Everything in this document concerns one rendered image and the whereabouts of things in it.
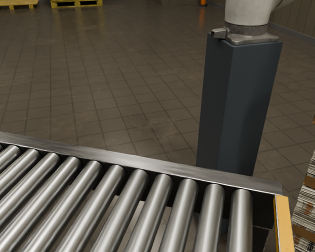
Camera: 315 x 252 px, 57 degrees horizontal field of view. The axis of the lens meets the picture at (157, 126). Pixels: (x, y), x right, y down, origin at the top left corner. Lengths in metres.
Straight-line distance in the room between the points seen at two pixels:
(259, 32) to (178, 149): 1.27
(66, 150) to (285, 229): 0.58
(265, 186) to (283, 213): 0.10
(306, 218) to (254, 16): 0.72
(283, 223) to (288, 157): 1.65
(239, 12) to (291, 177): 1.31
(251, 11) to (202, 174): 0.58
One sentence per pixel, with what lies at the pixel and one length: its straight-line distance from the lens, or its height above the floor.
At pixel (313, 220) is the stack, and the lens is 1.20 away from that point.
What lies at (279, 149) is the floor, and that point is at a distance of 2.35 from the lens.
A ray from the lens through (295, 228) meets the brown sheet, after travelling 1.25.
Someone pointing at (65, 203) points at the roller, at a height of 0.80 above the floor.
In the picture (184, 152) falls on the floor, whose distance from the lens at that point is 2.15.
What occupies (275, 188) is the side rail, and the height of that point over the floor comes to 0.80.
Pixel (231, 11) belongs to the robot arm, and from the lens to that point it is 1.10.
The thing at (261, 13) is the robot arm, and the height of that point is 1.10.
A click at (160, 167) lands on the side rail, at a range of 0.77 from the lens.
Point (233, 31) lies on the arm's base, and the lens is 1.10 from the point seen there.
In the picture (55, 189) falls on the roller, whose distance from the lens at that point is 0.76.
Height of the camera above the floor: 1.29
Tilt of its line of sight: 32 degrees down
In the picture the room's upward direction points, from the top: straight up
